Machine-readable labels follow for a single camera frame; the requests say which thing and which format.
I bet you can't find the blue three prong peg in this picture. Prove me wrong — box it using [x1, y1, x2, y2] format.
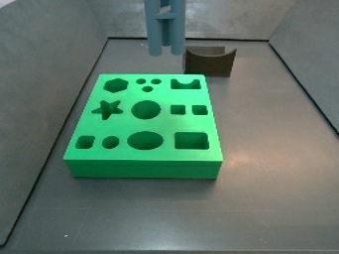
[144, 0, 185, 56]

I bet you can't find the green shape sorter block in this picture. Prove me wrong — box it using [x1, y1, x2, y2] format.
[64, 73, 222, 179]

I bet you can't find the dark brown curved block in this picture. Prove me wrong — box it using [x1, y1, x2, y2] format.
[182, 47, 237, 77]

